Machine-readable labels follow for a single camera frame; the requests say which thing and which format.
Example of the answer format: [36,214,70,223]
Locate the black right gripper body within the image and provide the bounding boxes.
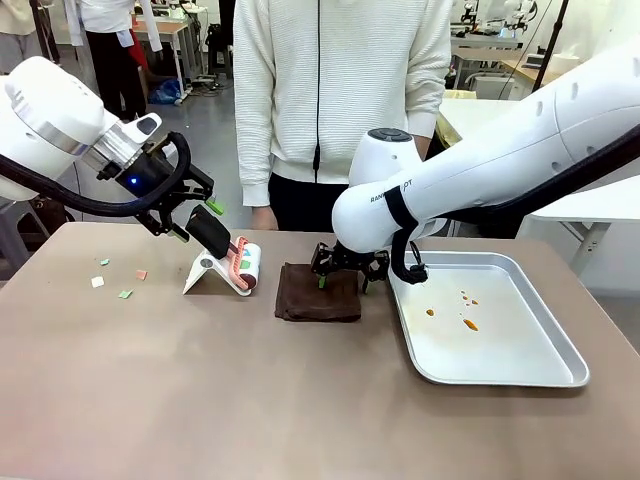
[325,242,382,274]

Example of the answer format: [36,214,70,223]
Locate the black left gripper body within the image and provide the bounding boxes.
[97,141,194,207]

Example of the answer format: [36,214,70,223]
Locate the brown cloth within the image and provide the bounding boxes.
[273,261,363,323]

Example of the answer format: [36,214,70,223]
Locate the person left forearm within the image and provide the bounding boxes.
[405,29,454,142]

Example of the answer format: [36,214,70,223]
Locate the person right forearm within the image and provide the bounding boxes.
[232,74,275,208]

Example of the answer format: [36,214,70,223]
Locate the person right hand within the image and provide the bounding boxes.
[250,204,277,232]

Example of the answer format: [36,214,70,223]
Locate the white lint roller stand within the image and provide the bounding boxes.
[181,249,254,298]

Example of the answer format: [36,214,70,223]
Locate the black trousers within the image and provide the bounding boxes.
[267,171,352,233]

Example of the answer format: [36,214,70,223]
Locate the blue plastic bag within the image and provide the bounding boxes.
[147,78,183,107]

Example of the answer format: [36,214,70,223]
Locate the brown bag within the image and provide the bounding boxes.
[27,196,77,237]

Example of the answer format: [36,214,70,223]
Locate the bystander in black trousers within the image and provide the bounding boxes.
[69,0,165,122]

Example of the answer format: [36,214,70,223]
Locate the wooden background table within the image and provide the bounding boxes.
[130,17,197,101]

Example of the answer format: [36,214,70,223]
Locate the silver metal tray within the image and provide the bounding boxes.
[387,251,591,388]

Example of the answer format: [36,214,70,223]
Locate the person in white sweater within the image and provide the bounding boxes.
[232,0,454,208]

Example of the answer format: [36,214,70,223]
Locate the bystander in light clothes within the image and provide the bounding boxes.
[0,0,41,64]

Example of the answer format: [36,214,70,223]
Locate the white side table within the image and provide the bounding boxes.
[517,173,640,281]

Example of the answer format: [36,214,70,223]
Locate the black tripod pole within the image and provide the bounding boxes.
[528,0,572,92]

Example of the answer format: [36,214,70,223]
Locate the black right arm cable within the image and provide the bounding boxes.
[383,130,640,286]

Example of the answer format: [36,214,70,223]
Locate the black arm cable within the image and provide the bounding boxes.
[383,130,640,286]
[0,130,193,219]

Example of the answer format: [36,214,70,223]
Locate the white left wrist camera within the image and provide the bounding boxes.
[119,112,164,149]

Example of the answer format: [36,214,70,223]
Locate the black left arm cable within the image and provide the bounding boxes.
[0,130,193,219]

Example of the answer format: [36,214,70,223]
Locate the black earphone cord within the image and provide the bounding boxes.
[313,0,325,174]

